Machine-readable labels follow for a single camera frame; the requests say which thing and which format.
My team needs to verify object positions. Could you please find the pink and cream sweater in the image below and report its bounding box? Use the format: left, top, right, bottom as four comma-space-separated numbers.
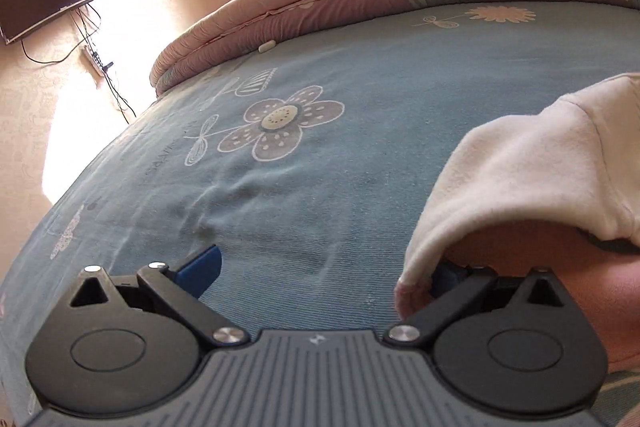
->
395, 72, 639, 371

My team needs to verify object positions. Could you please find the teal floral bed sheet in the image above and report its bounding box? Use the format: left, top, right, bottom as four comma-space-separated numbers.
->
1, 1, 639, 425

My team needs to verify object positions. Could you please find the white power strip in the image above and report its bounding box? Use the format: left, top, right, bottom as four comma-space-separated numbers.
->
82, 46, 114, 78

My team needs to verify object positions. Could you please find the television power cable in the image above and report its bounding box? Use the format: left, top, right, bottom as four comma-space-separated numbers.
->
19, 3, 138, 126

